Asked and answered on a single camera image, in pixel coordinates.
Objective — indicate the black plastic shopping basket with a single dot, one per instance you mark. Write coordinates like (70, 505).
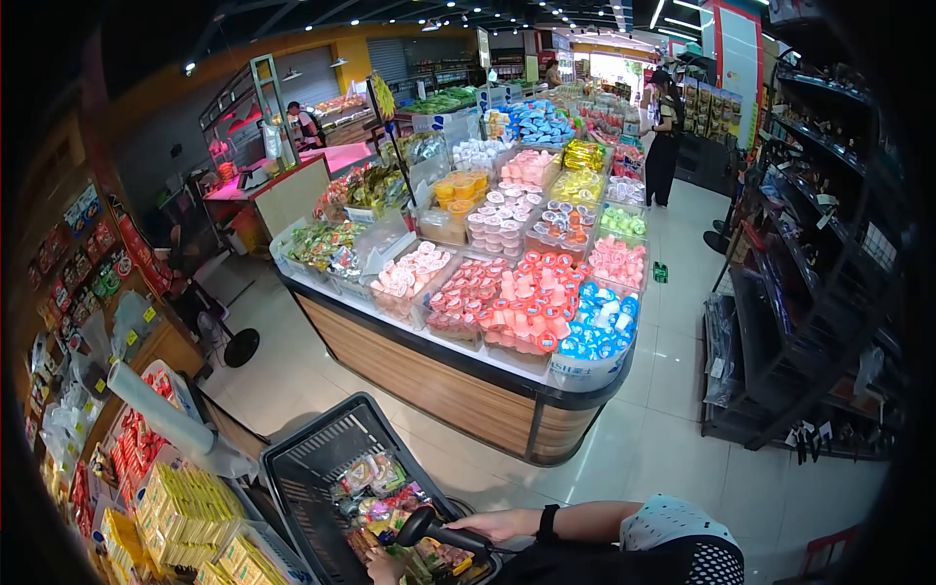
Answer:
(314, 468)

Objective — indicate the wooden island display of snacks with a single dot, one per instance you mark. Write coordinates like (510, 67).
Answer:
(468, 344)

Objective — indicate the pink lit service counter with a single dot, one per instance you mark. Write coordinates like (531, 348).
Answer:
(270, 183)

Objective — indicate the person's right fingers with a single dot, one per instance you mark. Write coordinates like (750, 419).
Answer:
(466, 525)

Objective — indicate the dark metal shop shelf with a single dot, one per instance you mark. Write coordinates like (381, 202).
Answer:
(804, 292)

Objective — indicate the pile of mixed snack packets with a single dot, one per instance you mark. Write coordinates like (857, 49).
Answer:
(380, 497)

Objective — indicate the green vegetable display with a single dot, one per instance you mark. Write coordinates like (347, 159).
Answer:
(441, 100)

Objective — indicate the person's body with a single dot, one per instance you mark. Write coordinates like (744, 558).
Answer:
(621, 559)

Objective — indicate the roll of clear plastic bags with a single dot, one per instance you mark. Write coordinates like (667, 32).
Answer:
(161, 409)

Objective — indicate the person's right hand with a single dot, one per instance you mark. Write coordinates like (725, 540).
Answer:
(497, 525)

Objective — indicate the full shop shelf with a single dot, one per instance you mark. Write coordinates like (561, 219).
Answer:
(175, 512)

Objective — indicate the black wrist band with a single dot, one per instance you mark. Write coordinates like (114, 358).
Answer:
(548, 523)

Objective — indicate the black round-base stand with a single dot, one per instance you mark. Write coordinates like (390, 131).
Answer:
(241, 348)

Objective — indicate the green floor sticker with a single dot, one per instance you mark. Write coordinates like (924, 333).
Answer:
(660, 272)

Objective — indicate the person's left hand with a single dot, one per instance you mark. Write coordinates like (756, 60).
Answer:
(385, 567)

